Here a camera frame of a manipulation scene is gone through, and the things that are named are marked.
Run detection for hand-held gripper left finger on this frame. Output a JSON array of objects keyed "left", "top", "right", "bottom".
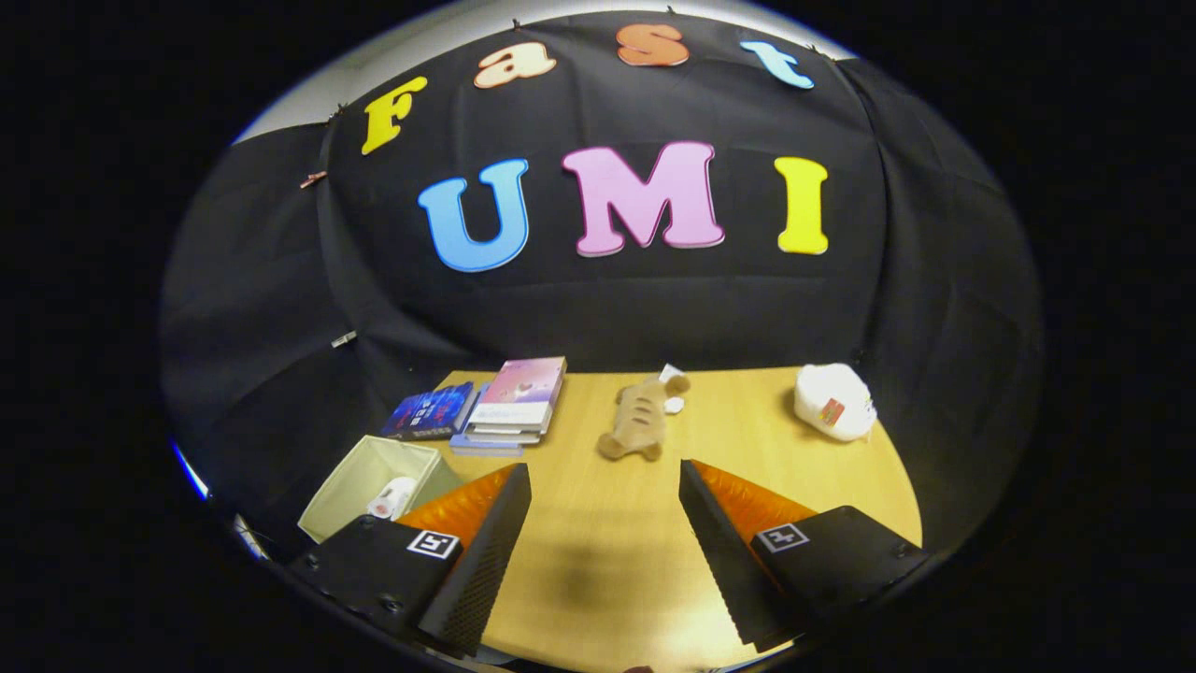
[{"left": 285, "top": 464, "right": 533, "bottom": 659}]

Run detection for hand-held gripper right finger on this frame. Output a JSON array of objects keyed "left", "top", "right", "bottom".
[{"left": 678, "top": 459, "right": 933, "bottom": 653}]

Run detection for white canvas shoe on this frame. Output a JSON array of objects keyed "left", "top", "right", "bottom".
[{"left": 367, "top": 477, "right": 419, "bottom": 521}]

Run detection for pale green storage box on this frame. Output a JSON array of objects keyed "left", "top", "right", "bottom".
[{"left": 297, "top": 435, "right": 463, "bottom": 545}]

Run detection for white books under pink book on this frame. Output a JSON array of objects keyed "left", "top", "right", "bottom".
[{"left": 448, "top": 421, "right": 550, "bottom": 458}]

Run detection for brown plush toy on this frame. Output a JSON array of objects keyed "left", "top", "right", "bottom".
[{"left": 596, "top": 366, "right": 692, "bottom": 463}]

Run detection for dark blue cover book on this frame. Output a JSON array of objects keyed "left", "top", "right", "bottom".
[{"left": 381, "top": 381, "right": 477, "bottom": 440}]

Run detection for pink cover book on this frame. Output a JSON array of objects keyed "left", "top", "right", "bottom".
[{"left": 467, "top": 356, "right": 568, "bottom": 433}]

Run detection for white plush toy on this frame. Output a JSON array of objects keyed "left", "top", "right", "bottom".
[{"left": 794, "top": 363, "right": 879, "bottom": 443}]

